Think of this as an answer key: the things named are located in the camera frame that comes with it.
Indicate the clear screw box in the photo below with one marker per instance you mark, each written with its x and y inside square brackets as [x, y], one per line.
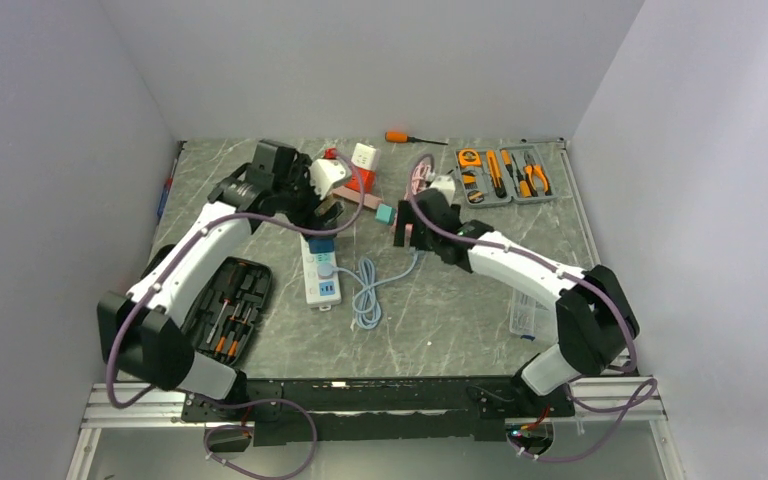
[532, 320]

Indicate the red blue pen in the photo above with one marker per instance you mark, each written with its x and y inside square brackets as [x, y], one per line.
[165, 192]

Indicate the blue cube adapter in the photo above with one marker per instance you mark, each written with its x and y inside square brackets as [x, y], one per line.
[321, 245]

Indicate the orange handled screwdriver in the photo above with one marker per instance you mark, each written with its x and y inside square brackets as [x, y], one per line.
[397, 137]

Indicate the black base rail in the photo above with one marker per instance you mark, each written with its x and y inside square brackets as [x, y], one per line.
[356, 409]

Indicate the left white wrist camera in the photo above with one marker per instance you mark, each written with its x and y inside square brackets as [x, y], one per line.
[326, 175]

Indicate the pink power strip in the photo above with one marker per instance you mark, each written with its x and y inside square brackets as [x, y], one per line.
[367, 200]

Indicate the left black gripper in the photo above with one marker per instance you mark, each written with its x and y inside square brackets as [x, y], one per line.
[300, 174]

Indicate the white power strip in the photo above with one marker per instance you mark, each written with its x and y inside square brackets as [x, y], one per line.
[322, 286]

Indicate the teal cube plug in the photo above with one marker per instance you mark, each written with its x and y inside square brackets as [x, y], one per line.
[385, 214]

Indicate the red cube adapter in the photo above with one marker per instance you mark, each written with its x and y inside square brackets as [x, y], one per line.
[363, 180]

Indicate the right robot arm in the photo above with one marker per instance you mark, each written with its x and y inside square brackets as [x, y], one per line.
[594, 320]

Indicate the white cube adapter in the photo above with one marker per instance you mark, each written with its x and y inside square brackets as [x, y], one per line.
[366, 157]

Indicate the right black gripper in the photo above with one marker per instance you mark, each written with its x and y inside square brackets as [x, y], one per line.
[407, 215]

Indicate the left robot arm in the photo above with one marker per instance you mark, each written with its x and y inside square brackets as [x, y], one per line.
[141, 330]

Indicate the pink cube socket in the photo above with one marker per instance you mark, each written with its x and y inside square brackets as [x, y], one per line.
[406, 235]

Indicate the black tool case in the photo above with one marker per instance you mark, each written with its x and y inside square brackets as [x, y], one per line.
[223, 318]

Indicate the grey tool tray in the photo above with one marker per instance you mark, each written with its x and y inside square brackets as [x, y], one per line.
[507, 175]

